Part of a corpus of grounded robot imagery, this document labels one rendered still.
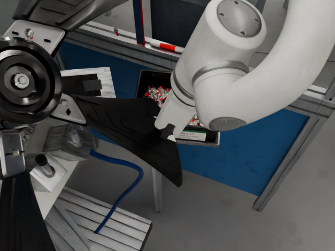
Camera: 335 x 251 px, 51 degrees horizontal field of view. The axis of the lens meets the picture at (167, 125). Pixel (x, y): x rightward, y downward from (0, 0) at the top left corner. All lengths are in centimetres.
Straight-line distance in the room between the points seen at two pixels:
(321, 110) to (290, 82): 61
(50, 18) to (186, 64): 24
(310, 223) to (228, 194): 39
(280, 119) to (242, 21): 68
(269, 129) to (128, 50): 50
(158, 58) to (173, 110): 48
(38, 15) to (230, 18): 32
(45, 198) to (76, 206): 82
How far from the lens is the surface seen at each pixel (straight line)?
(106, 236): 159
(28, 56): 53
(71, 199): 166
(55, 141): 78
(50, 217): 108
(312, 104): 100
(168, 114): 58
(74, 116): 58
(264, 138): 121
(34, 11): 64
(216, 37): 43
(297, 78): 41
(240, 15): 46
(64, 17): 61
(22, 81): 51
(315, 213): 180
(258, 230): 169
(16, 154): 55
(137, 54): 106
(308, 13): 41
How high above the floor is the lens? 159
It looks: 58 degrees down
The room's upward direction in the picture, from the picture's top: straight up
